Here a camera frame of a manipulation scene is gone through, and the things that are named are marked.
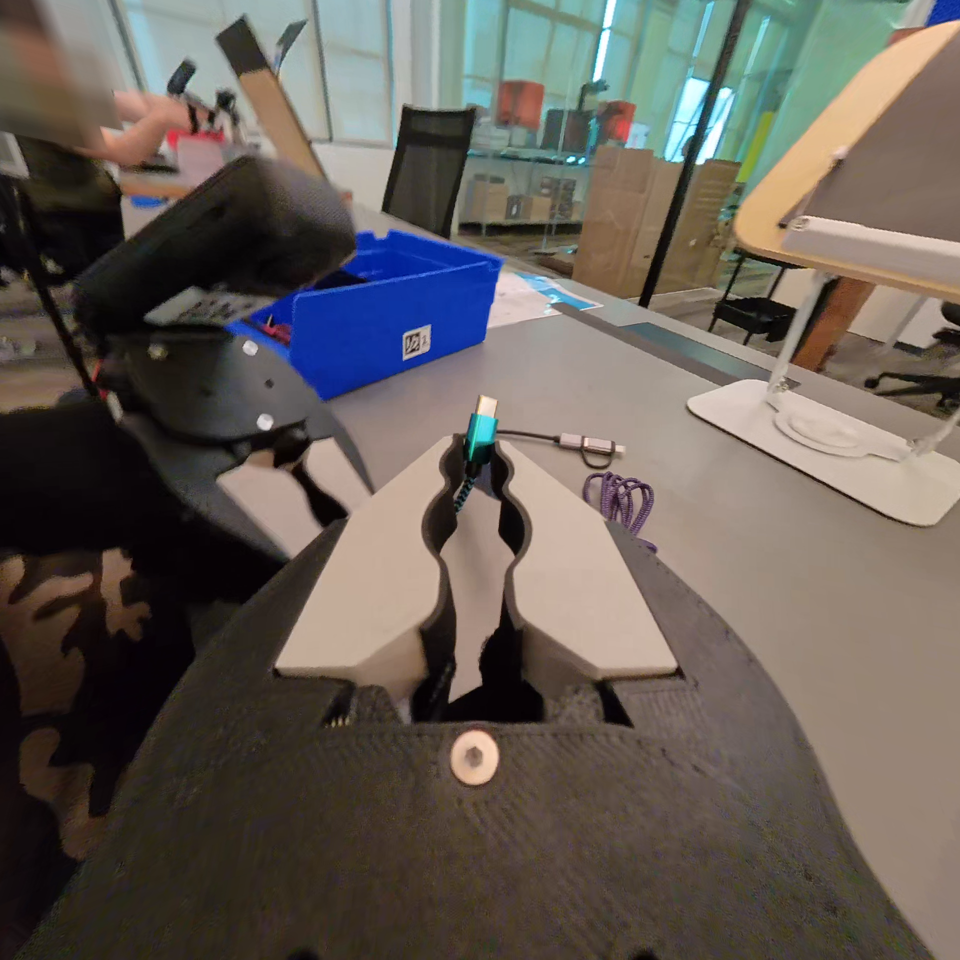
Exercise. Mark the black mesh office chair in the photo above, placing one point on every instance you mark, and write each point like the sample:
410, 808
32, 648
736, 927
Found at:
427, 172

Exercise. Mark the white tablet stand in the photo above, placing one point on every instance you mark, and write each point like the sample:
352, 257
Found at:
750, 420

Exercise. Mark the black office chair base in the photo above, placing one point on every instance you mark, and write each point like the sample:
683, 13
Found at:
922, 379

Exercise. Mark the blue plastic bin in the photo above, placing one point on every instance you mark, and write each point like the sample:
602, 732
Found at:
375, 330

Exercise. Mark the cardboard flap with black tip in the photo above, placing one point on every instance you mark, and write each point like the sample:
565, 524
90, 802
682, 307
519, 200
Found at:
274, 112

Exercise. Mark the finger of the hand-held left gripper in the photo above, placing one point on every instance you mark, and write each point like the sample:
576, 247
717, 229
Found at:
262, 495
341, 472

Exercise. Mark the printed paper sheet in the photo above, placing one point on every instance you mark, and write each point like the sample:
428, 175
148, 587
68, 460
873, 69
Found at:
532, 296

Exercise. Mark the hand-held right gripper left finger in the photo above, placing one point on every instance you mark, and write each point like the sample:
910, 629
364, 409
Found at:
367, 592

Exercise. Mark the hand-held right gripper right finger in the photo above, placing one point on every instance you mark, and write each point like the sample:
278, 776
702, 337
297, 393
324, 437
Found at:
592, 600

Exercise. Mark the black metal cart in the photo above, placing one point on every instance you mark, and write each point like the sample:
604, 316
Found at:
750, 319

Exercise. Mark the person's left hand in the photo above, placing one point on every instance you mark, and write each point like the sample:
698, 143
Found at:
75, 480

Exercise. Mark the red printer enclosure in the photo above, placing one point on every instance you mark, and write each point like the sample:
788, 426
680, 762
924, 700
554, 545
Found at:
616, 120
521, 105

